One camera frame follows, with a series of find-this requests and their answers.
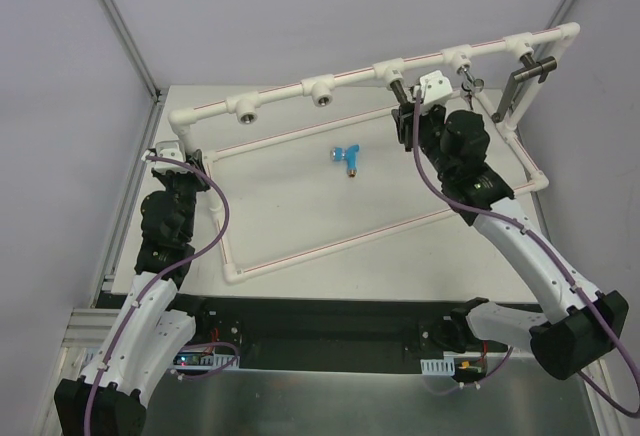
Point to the left white cable duct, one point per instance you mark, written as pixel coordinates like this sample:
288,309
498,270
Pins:
190,361

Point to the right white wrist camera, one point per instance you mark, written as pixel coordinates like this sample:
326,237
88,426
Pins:
434,88

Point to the dark long-spout faucet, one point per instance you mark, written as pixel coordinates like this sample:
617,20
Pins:
531,69

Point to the blue plastic faucet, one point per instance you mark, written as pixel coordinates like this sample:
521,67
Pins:
347,155

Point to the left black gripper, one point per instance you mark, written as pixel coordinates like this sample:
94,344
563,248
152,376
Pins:
185,176

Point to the right white cable duct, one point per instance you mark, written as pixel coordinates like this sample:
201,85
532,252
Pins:
444,367

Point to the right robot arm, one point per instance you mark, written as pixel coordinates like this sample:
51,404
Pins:
577,323

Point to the white cable duct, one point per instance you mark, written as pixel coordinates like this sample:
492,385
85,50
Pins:
190,361
444,367

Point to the white PVC pipe frame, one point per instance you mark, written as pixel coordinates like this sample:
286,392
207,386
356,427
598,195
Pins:
319,88

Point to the dark bronze faucet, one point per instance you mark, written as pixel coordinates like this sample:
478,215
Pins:
402,93

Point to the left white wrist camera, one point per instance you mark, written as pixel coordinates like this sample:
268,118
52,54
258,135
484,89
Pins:
162,158

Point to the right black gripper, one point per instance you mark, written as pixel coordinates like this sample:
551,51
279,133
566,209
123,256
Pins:
409,126

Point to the chrome faucet on frame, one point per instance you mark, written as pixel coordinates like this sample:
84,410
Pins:
470,86

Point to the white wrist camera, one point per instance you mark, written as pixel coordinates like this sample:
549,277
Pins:
162,158
434,88

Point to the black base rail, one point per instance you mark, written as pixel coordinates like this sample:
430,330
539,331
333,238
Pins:
352,336

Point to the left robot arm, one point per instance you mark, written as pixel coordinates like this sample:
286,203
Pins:
112,392

